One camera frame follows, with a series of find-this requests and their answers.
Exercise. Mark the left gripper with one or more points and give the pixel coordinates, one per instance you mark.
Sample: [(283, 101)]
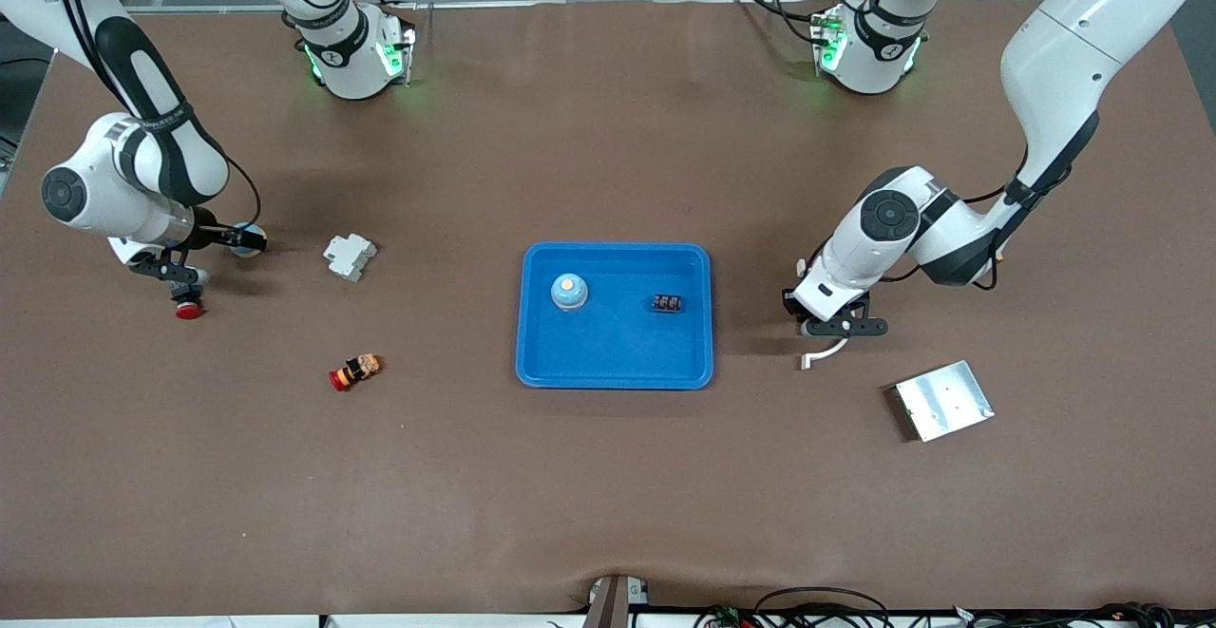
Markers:
[(791, 307)]

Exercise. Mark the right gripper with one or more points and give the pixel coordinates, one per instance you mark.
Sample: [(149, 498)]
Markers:
[(206, 233)]

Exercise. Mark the blue bell cream button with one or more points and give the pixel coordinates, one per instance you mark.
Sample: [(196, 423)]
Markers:
[(253, 236), (568, 295)]

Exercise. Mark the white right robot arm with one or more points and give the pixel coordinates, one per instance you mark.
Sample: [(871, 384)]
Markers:
[(104, 200)]

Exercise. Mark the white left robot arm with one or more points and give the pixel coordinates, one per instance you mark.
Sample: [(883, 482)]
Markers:
[(1064, 39)]

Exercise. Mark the blue plastic tray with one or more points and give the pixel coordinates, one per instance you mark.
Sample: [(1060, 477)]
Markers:
[(617, 352)]

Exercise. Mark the white curved plastic piece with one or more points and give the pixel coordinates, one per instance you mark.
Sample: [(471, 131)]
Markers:
[(825, 353)]

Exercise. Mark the red push button black base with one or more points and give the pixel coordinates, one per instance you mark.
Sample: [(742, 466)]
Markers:
[(188, 310)]

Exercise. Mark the white circuit breaker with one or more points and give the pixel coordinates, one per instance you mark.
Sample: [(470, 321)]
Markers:
[(350, 256)]

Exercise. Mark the red yellow emergency stop button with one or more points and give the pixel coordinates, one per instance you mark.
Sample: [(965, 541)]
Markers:
[(356, 371)]

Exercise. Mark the silver metal plate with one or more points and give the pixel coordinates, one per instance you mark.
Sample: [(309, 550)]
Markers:
[(945, 400)]

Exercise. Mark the grey table edge bracket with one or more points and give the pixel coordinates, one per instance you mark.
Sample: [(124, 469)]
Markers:
[(608, 604)]

